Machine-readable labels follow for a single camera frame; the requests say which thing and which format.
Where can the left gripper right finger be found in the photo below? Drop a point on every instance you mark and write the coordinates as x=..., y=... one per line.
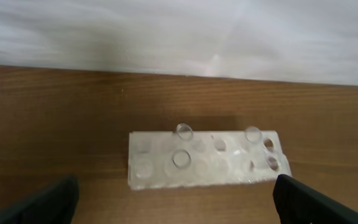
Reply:
x=306, y=205

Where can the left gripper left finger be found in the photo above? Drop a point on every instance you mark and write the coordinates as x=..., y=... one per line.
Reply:
x=47, y=205

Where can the white test tube rack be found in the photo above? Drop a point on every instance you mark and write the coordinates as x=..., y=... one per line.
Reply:
x=216, y=169

